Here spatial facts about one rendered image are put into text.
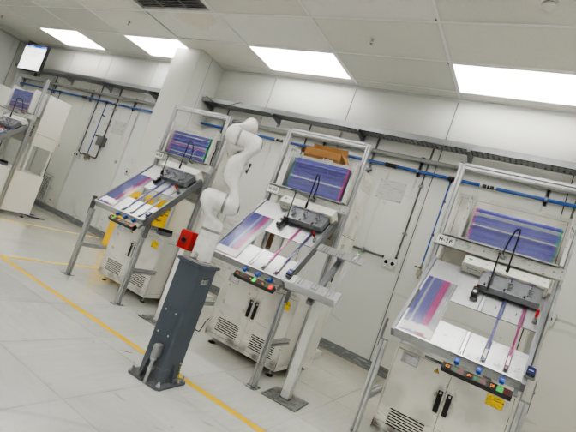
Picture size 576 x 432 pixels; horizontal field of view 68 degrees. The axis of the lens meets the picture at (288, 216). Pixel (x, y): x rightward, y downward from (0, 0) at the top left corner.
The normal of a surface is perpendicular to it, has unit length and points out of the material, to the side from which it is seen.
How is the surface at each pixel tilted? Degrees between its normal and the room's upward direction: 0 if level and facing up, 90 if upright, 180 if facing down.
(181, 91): 90
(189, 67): 90
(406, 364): 90
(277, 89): 90
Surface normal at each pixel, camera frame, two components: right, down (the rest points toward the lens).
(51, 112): 0.82, 0.27
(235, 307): -0.47, -0.21
